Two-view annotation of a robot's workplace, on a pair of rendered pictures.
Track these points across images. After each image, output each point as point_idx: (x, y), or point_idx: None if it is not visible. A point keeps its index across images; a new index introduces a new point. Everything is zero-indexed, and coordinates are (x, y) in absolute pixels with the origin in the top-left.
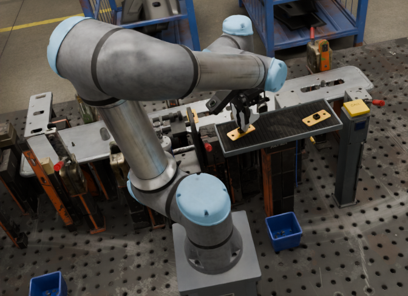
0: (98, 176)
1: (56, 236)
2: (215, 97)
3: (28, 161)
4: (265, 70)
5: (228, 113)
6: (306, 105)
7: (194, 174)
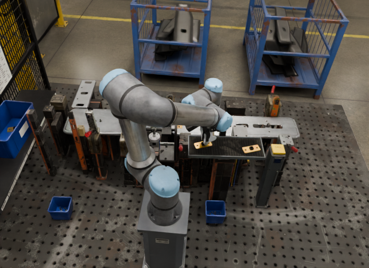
0: (110, 144)
1: (74, 174)
2: None
3: (71, 126)
4: (218, 118)
5: None
6: (249, 139)
7: (163, 166)
